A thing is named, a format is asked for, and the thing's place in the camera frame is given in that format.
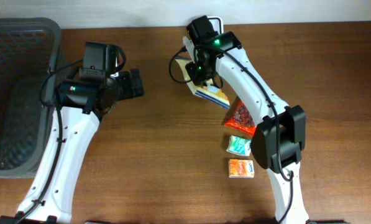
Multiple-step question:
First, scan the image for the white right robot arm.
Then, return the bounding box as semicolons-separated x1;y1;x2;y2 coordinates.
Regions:
183;16;309;223

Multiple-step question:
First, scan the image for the orange tissue pack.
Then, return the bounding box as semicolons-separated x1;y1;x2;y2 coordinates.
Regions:
228;159;255;178

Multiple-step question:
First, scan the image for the grey plastic mesh basket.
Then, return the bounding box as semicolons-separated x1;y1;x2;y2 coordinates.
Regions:
0;17;65;179

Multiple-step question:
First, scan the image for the yellow snack bag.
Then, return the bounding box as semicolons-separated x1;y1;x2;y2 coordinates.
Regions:
175;57;230;110

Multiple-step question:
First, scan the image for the red snack bag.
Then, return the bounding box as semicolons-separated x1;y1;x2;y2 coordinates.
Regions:
224;100;256;136

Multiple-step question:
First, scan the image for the white barcode scanner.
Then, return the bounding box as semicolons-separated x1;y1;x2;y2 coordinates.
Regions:
208;16;224;34

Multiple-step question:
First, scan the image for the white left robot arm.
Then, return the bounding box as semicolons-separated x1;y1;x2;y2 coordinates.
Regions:
0;42;144;224

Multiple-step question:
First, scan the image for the teal tissue pack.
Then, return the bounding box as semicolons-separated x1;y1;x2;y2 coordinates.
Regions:
226;136;251;157

